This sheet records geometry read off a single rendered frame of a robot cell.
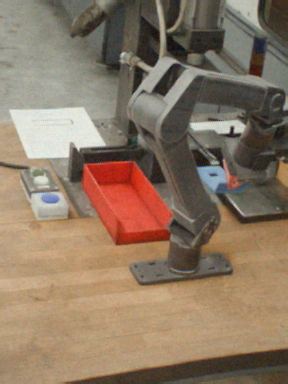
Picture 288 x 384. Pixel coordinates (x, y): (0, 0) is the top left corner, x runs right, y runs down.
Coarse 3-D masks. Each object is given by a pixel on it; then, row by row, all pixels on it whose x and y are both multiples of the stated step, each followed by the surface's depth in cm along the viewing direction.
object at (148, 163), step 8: (144, 152) 189; (216, 152) 190; (144, 160) 189; (152, 160) 185; (200, 160) 192; (144, 168) 190; (152, 168) 186; (160, 168) 186; (224, 168) 192; (152, 176) 187; (160, 176) 187
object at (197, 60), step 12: (156, 36) 198; (168, 36) 199; (156, 48) 194; (168, 48) 194; (180, 48) 195; (180, 60) 182; (192, 60) 181; (204, 60) 184; (144, 72) 185; (216, 72) 179; (168, 84) 179
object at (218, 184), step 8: (200, 168) 178; (208, 168) 178; (216, 168) 179; (200, 176) 174; (208, 176) 174; (216, 176) 174; (224, 176) 175; (208, 184) 169; (216, 184) 170; (224, 184) 165; (248, 184) 167; (216, 192) 166; (224, 192) 167; (232, 192) 167
